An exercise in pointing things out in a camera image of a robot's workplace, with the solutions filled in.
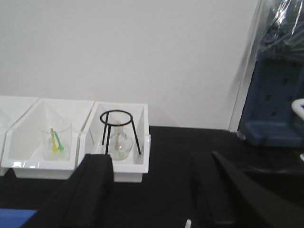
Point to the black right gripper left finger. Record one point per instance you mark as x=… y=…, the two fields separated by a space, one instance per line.
x=82 y=200

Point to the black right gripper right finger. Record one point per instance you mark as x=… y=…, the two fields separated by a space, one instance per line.
x=224 y=197

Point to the blue-grey pegboard drying rack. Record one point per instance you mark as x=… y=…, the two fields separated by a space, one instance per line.
x=267 y=118

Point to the green plastic spatula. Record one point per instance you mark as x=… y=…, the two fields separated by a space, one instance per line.
x=60 y=146

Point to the yellow plastic spatula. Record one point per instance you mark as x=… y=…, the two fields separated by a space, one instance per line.
x=54 y=148

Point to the middle white storage bin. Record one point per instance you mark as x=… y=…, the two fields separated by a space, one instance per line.
x=23 y=145

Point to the white storage bin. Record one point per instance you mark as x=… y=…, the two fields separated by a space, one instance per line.
x=135 y=166
x=12 y=108
x=23 y=145

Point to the glass alcohol burner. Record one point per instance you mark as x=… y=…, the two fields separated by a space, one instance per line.
x=120 y=144

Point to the blue plastic tray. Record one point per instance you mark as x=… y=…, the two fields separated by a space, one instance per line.
x=15 y=218

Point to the glass beaker in middle bin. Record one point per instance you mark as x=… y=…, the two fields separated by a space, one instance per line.
x=63 y=128

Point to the right white storage bin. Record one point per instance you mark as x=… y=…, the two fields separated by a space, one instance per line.
x=135 y=166

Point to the black metal tripod stand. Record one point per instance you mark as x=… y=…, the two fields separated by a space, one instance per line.
x=108 y=118

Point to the white lab faucet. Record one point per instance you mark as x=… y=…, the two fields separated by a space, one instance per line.
x=298 y=107

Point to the left white storage bin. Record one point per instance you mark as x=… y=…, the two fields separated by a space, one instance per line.
x=12 y=108

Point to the plastic bag of pegs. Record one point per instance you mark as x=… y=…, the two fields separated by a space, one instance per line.
x=283 y=38

